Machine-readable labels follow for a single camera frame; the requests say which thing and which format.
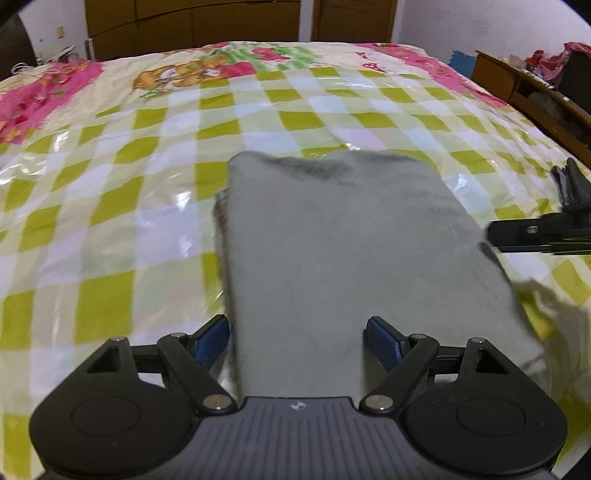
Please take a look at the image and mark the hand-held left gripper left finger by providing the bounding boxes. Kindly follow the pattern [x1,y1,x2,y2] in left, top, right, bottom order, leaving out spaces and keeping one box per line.
[85,315,236,414]

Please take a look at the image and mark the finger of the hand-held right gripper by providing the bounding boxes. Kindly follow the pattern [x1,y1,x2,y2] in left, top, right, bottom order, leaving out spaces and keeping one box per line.
[487,212,591,256]
[551,157,591,217]

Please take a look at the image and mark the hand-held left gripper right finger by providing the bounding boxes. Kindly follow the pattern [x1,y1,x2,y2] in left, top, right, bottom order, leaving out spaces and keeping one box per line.
[360,316,509,414]

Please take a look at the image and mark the grey towel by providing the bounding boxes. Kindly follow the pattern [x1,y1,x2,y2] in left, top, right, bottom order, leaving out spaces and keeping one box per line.
[212,150,548,400]

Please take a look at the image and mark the wooden side cabinet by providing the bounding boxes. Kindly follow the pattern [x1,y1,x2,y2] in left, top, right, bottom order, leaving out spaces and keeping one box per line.
[471,50,591,163]

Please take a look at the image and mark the red cloth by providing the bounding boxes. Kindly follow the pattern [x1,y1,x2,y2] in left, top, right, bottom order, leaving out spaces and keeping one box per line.
[526,41,591,84]

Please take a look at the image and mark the blue foam mat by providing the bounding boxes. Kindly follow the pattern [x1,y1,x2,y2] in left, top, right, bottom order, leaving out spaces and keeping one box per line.
[450,48,477,78]

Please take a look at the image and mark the checkered printed bed sheet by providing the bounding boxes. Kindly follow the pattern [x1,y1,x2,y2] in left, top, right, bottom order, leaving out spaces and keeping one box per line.
[0,41,591,480]

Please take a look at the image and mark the wooden door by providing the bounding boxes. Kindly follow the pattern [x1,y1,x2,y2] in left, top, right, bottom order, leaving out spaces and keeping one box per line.
[311,0,399,45]

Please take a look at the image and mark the wooden wardrobe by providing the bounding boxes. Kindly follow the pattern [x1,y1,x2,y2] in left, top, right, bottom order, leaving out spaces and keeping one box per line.
[84,0,302,62]

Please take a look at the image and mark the dark brown furniture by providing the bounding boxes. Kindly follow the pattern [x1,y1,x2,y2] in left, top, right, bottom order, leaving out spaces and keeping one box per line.
[0,17,38,80]

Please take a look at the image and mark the white cables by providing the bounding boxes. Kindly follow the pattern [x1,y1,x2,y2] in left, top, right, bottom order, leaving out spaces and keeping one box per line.
[10,44,89,75]

